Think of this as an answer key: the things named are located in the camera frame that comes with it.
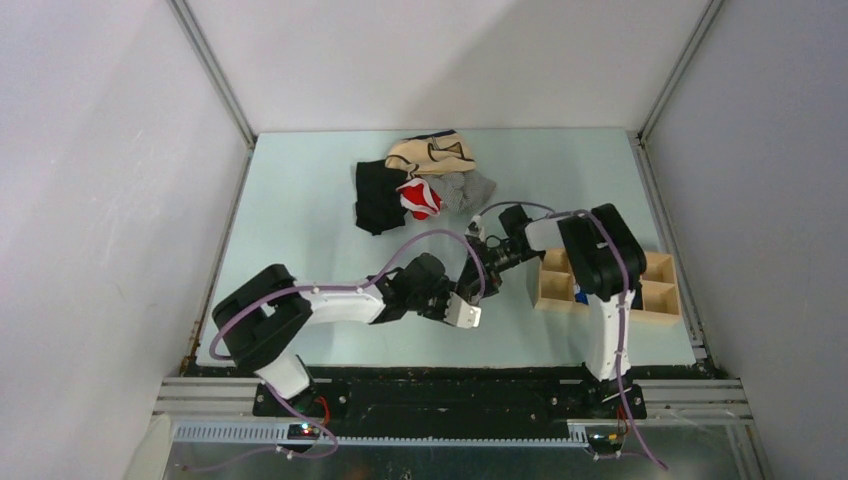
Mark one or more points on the grey striped underwear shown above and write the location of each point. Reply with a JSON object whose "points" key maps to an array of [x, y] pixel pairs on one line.
{"points": [[462, 192]]}

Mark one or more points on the left circuit board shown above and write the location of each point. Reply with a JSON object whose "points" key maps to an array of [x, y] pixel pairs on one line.
{"points": [[303, 432]]}

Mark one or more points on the wooden compartment box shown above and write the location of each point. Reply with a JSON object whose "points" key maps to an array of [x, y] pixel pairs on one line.
{"points": [[556, 289]]}

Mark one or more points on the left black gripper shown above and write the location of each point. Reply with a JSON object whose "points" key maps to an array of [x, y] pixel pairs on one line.
{"points": [[445, 288]]}

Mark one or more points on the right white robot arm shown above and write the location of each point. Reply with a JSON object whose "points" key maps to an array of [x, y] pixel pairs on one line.
{"points": [[606, 264]]}

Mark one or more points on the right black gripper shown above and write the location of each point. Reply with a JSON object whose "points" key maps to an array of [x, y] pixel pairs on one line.
{"points": [[491, 278]]}

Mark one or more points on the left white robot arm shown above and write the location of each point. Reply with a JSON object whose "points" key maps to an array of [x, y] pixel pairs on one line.
{"points": [[258, 322]]}

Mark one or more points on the beige underwear black trim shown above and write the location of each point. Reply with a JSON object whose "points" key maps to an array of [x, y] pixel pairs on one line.
{"points": [[437, 153]]}

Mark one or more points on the circuit board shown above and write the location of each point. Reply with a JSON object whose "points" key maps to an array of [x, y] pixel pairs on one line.
{"points": [[303, 432], [605, 444]]}

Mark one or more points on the right circuit board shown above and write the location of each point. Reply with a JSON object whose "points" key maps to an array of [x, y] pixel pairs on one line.
{"points": [[605, 444]]}

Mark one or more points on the red white underwear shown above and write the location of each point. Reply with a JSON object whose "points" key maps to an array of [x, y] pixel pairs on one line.
{"points": [[419, 199]]}

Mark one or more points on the rolled blue underwear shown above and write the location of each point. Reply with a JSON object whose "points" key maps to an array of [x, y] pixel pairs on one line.
{"points": [[580, 296]]}

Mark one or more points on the aluminium frame rail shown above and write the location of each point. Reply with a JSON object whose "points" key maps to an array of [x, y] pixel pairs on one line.
{"points": [[242, 409]]}

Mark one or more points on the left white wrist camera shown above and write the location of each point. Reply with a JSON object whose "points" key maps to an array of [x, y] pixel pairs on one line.
{"points": [[462, 314]]}

